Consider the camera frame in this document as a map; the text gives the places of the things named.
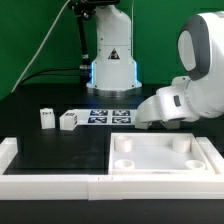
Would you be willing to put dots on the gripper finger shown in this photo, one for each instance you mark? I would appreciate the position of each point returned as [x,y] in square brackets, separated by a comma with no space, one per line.
[171,125]
[142,125]

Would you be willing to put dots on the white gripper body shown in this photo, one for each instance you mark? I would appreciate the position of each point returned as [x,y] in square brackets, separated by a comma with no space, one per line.
[169,103]

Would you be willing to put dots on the white U-shaped fence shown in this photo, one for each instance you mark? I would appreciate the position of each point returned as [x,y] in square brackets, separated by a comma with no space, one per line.
[111,187]

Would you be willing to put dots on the white square tabletop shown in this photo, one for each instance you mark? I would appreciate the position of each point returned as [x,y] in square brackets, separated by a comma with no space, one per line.
[156,153]

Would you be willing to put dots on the white sheet with tags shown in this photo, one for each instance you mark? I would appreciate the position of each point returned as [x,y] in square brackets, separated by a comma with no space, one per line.
[103,116]

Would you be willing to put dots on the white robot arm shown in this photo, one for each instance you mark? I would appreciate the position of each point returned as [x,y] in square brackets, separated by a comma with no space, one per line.
[198,94]

